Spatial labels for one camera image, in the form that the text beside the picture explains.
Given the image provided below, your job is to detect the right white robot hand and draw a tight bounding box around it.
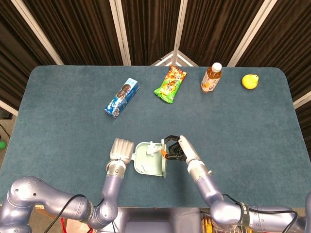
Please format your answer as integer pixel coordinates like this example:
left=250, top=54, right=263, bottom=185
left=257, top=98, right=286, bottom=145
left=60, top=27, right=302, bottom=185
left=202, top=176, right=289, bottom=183
left=163, top=134, right=202, bottom=164

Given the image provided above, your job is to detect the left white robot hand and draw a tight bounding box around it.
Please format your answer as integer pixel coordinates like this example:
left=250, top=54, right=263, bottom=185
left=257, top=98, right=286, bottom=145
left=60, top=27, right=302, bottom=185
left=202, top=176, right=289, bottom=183
left=109, top=138, right=135, bottom=164

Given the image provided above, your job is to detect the mint green hand broom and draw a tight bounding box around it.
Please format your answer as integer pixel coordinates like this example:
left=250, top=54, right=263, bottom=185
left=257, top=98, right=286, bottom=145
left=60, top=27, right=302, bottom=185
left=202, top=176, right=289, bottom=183
left=160, top=138, right=169, bottom=180

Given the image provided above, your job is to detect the white paper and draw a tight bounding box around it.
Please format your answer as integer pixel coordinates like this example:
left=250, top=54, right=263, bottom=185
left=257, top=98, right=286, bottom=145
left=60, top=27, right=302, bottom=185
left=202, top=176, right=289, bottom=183
left=145, top=140, right=162, bottom=157

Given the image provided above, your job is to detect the mint green dustpan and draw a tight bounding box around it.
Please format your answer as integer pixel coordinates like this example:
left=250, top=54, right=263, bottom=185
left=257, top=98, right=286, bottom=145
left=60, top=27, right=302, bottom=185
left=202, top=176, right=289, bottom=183
left=131, top=142, right=164, bottom=177

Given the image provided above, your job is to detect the blue cookie box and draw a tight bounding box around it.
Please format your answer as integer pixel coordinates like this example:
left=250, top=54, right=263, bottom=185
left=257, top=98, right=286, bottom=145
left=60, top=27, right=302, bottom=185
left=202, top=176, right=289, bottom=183
left=104, top=77, right=140, bottom=119

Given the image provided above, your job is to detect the blue felt table cloth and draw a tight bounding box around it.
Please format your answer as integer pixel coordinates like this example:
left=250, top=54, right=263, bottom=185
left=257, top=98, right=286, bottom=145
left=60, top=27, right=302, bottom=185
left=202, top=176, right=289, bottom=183
left=0, top=65, right=311, bottom=209

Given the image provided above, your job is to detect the green orange snack bag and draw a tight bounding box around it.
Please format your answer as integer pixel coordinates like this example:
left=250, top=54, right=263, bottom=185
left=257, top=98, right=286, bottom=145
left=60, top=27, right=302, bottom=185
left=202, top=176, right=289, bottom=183
left=154, top=65, right=188, bottom=104

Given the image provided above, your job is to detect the lavender robot torso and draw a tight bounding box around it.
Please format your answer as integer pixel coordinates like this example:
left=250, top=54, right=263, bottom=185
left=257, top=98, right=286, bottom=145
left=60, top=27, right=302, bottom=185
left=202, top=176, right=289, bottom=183
left=114, top=207, right=212, bottom=233

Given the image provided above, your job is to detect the tea bottle white cap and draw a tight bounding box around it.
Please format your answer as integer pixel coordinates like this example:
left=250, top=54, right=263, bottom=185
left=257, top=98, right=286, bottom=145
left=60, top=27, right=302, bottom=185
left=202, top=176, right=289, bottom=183
left=200, top=62, right=223, bottom=93

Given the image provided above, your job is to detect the red white bag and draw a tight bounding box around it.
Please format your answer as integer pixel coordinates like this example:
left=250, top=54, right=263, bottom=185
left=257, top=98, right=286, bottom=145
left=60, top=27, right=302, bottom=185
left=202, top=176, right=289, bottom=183
left=60, top=217, right=93, bottom=233

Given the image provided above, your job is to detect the yellow pear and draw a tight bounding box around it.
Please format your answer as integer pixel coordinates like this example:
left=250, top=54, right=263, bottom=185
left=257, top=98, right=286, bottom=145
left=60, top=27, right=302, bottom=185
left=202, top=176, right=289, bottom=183
left=241, top=74, right=259, bottom=90

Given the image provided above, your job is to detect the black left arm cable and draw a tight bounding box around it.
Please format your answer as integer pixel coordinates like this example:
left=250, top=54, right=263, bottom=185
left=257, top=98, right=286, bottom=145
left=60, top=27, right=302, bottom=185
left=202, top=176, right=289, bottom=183
left=46, top=193, right=106, bottom=233

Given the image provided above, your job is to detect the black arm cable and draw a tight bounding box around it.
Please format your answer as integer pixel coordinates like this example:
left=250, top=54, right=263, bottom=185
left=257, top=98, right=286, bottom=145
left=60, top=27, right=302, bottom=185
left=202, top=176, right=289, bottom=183
left=46, top=193, right=106, bottom=233
left=223, top=193, right=300, bottom=220

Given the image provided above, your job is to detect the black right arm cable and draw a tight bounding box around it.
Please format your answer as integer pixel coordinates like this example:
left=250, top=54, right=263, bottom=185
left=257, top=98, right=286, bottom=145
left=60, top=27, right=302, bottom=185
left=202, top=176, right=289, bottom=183
left=223, top=193, right=300, bottom=220

